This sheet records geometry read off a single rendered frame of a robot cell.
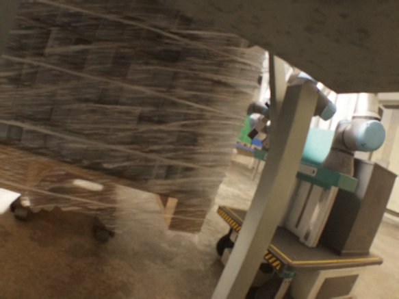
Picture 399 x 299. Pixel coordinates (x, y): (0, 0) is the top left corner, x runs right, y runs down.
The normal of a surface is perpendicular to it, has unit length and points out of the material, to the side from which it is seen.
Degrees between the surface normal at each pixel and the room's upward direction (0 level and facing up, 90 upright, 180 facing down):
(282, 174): 90
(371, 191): 90
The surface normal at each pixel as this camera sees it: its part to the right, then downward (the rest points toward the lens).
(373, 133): -0.11, 0.17
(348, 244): 0.30, 0.15
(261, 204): -0.91, -0.26
